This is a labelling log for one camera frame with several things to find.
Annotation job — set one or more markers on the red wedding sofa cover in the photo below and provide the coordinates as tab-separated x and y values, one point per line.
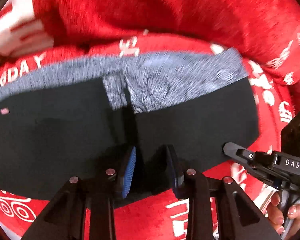
265	33

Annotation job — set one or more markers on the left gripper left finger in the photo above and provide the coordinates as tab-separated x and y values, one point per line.
80	200

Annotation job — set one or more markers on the black pants blue trim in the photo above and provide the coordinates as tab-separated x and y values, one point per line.
77	117

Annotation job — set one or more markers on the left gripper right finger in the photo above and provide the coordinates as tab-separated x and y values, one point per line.
218	208

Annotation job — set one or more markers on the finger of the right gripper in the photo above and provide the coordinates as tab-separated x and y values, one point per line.
258	164

